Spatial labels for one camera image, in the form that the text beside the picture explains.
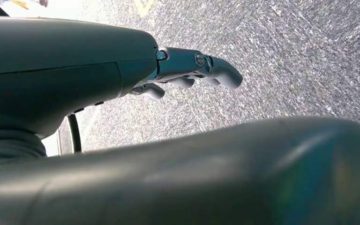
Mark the yellow floor tape square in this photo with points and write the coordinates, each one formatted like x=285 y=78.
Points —
x=142 y=13

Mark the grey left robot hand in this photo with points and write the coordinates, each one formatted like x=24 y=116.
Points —
x=59 y=56

